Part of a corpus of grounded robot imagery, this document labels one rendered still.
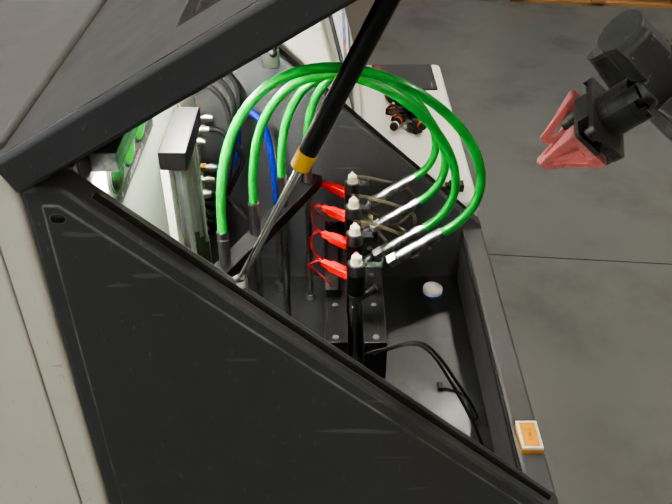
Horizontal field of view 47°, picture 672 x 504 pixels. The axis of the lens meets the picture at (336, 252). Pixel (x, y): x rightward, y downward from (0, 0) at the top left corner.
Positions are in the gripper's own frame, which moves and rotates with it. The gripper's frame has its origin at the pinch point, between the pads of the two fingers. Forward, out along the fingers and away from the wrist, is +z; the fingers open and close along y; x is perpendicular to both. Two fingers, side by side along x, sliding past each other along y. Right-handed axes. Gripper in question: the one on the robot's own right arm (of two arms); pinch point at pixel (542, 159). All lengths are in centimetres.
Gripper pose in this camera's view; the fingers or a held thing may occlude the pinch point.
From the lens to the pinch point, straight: 126.6
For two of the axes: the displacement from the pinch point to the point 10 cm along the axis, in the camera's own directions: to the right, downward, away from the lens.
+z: -7.0, 4.4, 5.6
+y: -6.7, -6.8, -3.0
